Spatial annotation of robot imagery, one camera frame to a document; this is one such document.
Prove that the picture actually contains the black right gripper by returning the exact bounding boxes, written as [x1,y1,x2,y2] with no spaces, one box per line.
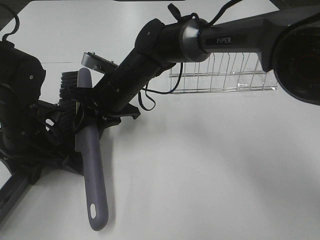
[74,57,161,131]

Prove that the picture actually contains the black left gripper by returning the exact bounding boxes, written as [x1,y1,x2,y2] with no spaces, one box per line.
[0,99,83,186]

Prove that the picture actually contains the purple hand brush black bristles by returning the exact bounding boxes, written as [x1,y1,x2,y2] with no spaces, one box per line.
[58,68,109,225]

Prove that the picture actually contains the purple plastic dustpan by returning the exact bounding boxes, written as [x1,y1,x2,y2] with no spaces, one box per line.
[0,99,86,220]

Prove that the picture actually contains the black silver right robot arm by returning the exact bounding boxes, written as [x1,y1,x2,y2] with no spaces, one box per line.
[68,5,320,118]

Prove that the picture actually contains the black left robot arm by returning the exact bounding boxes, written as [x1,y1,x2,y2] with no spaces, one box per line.
[0,40,83,183]

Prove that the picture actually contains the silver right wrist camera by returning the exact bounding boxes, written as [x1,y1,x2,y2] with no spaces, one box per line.
[81,52,118,74]

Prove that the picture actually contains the metal wire dish rack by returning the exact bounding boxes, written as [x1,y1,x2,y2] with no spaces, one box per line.
[169,52,278,94]

